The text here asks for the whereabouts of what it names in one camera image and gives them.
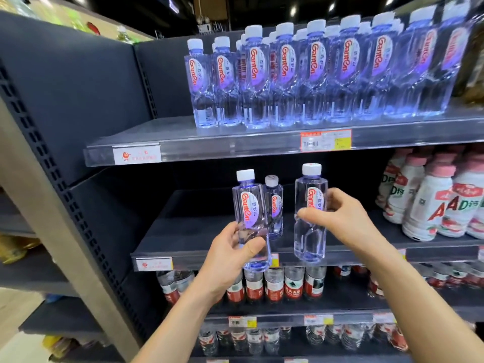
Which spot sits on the grey metal store shelf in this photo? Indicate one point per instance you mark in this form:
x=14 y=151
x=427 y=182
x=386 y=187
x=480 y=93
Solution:
x=234 y=141
x=340 y=304
x=204 y=223

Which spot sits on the dark grey shelf end panel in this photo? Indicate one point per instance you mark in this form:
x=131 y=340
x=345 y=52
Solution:
x=75 y=94

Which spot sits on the row of clear water bottles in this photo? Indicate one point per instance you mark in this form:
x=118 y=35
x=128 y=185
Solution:
x=314 y=71

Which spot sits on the person's left hand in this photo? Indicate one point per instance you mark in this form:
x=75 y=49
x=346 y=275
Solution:
x=223 y=260

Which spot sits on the row of small clear bottles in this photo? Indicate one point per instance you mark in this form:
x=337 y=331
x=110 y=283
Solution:
x=302 y=336

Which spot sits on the person's right hand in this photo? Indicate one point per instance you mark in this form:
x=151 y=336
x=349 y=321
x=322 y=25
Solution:
x=348 y=223

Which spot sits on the clear water bottle white cap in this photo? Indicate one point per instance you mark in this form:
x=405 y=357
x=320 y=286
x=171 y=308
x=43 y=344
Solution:
x=249 y=207
x=310 y=192
x=275 y=202

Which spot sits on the perforated grey shelf upright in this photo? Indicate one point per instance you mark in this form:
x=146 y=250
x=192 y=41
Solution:
x=49 y=162

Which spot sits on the yellow price tag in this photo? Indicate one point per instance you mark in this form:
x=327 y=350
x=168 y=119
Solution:
x=318 y=320
x=274 y=260
x=383 y=318
x=242 y=322

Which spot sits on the white shelf label orange logo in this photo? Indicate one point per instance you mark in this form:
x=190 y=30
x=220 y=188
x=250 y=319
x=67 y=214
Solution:
x=154 y=264
x=137 y=154

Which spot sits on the group of white milk drinks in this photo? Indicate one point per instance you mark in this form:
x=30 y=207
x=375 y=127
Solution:
x=431 y=196

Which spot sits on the row of red label bottles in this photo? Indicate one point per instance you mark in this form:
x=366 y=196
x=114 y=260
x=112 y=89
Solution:
x=293 y=283

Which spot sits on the person's left thumb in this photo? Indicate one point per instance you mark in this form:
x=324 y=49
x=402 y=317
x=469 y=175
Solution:
x=252 y=247

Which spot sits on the person's right forearm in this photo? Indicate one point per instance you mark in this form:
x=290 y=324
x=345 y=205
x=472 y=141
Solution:
x=412 y=298

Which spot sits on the yellow packaged goods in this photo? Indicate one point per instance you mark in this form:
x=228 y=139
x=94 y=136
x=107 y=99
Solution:
x=58 y=344

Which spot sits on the grey side shelf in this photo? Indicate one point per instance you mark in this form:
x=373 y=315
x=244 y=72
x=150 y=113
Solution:
x=26 y=275
x=60 y=317

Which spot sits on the person's left forearm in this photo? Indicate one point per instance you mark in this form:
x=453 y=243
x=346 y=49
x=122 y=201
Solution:
x=177 y=328

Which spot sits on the brown drink bottles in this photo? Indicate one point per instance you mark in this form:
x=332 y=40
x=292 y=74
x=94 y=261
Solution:
x=472 y=64

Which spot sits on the person's right thumb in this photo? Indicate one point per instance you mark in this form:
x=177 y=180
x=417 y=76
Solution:
x=315 y=217

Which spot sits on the yellow snack packets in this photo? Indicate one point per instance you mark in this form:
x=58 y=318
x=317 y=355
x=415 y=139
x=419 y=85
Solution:
x=15 y=248

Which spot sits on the orange price tag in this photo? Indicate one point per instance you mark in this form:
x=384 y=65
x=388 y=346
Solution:
x=326 y=140

